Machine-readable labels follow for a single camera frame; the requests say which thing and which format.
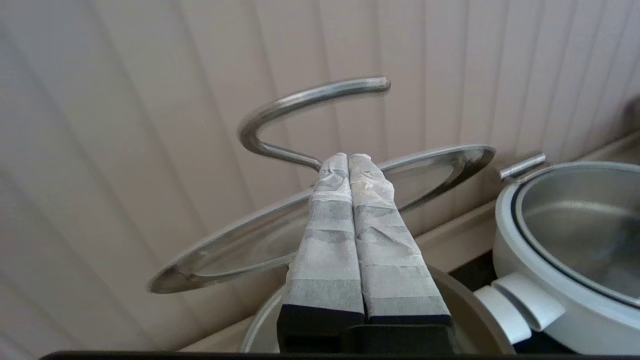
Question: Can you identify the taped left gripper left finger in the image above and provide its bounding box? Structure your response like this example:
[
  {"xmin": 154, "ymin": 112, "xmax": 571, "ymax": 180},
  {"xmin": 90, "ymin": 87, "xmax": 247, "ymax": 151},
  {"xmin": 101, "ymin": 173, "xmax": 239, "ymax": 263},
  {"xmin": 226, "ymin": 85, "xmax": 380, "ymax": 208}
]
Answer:
[{"xmin": 278, "ymin": 152, "xmax": 366, "ymax": 351}]

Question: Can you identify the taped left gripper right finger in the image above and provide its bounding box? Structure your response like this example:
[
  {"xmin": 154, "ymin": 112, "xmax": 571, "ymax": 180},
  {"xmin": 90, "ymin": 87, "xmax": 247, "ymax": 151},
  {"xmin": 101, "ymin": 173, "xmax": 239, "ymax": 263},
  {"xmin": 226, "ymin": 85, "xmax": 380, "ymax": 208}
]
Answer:
[{"xmin": 348, "ymin": 152, "xmax": 457, "ymax": 328}]

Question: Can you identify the glass lid with white rim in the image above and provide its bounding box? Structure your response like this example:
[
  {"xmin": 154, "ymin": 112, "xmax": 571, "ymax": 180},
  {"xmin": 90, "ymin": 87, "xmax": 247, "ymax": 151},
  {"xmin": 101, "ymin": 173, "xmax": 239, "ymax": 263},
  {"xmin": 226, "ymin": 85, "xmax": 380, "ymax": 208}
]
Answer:
[
  {"xmin": 495, "ymin": 161, "xmax": 640, "ymax": 321},
  {"xmin": 147, "ymin": 75, "xmax": 497, "ymax": 295}
]

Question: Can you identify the black glass induction cooktop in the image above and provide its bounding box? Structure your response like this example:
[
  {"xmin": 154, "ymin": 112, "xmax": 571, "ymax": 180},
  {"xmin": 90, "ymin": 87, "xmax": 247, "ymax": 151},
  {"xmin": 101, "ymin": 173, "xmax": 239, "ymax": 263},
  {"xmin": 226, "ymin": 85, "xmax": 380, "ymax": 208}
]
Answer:
[{"xmin": 447, "ymin": 250, "xmax": 581, "ymax": 356}]

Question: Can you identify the white pot with side handles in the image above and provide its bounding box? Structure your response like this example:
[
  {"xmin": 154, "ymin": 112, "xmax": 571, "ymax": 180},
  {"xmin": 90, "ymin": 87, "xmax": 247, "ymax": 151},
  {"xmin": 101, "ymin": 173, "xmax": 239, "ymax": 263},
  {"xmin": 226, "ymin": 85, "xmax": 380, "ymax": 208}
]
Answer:
[
  {"xmin": 240, "ymin": 265, "xmax": 533, "ymax": 356},
  {"xmin": 492, "ymin": 200, "xmax": 640, "ymax": 356}
]

